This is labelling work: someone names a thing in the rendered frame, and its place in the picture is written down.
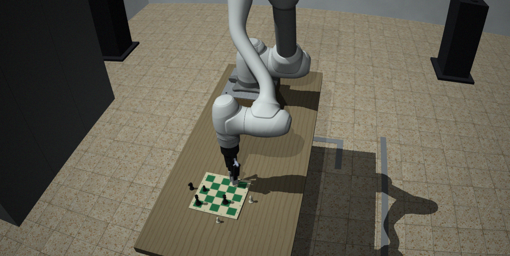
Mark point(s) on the green and cream chessboard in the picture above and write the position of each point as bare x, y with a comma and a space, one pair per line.
211, 200

